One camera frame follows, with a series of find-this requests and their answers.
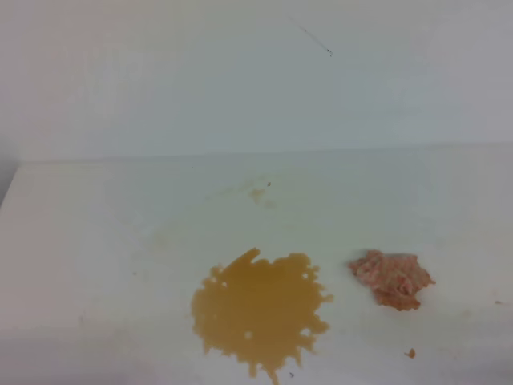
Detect pinkish rag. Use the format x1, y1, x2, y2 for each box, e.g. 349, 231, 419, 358
348, 249, 436, 311

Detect brown coffee puddle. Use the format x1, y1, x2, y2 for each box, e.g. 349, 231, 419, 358
190, 248, 333, 384

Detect small brown crumb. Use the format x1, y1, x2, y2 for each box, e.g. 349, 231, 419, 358
405, 348, 416, 359

